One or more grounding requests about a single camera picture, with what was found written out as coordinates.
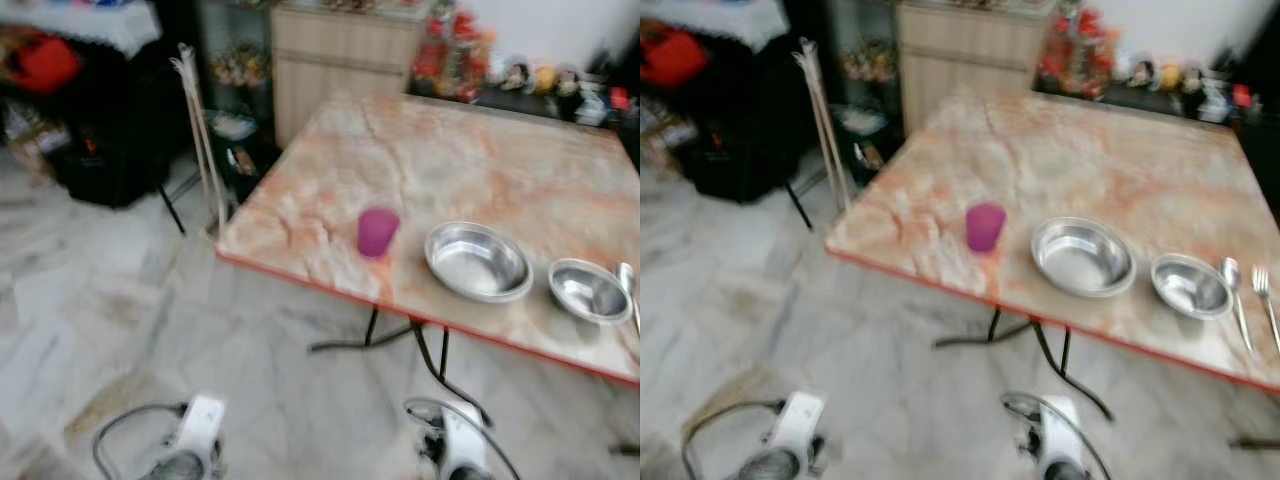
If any black luggage bag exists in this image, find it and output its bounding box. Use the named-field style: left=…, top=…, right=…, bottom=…
left=45, top=45, right=191, bottom=209
left=675, top=45, right=821, bottom=204

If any small steel bowl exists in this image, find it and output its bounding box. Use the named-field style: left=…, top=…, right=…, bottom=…
left=548, top=258, right=633, bottom=325
left=1150, top=253, right=1234, bottom=321

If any light wooden cabinet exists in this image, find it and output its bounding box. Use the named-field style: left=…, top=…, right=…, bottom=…
left=272, top=4, right=428, bottom=147
left=898, top=3, right=1057, bottom=137

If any white figurine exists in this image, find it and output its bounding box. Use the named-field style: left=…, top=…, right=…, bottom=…
left=1202, top=78, right=1233, bottom=123
left=578, top=82, right=609, bottom=126

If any pale wooden poles bundle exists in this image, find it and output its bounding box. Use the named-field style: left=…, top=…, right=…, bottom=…
left=170, top=43, right=229, bottom=236
left=795, top=38, right=851, bottom=216

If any large steel bowl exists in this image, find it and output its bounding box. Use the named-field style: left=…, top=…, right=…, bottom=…
left=1030, top=216, right=1137, bottom=299
left=424, top=221, right=534, bottom=304

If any steel spoon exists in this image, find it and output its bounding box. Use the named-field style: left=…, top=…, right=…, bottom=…
left=616, top=262, right=641, bottom=336
left=1221, top=257, right=1256, bottom=353

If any purple plastic cup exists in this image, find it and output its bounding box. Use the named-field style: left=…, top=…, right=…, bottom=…
left=965, top=202, right=1007, bottom=254
left=357, top=207, right=401, bottom=259

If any red bag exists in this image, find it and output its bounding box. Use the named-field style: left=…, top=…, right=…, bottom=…
left=640, top=28, right=712, bottom=90
left=8, top=35, right=82, bottom=95

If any steel fork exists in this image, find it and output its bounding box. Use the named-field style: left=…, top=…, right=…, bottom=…
left=1252, top=265, right=1280, bottom=353

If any black tv console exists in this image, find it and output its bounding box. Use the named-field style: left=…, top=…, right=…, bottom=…
left=470, top=85, right=641, bottom=166
left=1035, top=80, right=1280, bottom=221

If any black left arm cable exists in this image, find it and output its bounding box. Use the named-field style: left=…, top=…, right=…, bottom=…
left=93, top=402, right=191, bottom=480
left=683, top=399, right=791, bottom=480

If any red packaged bottles stack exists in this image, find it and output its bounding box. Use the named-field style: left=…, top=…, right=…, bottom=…
left=1035, top=5, right=1119, bottom=99
left=412, top=8, right=496, bottom=103

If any white lace tablecloth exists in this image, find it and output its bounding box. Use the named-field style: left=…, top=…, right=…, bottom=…
left=0, top=0, right=163, bottom=57
left=640, top=0, right=791, bottom=51

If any glass display cabinet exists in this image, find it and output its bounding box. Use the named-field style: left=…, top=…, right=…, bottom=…
left=195, top=0, right=281, bottom=206
left=825, top=0, right=906, bottom=186

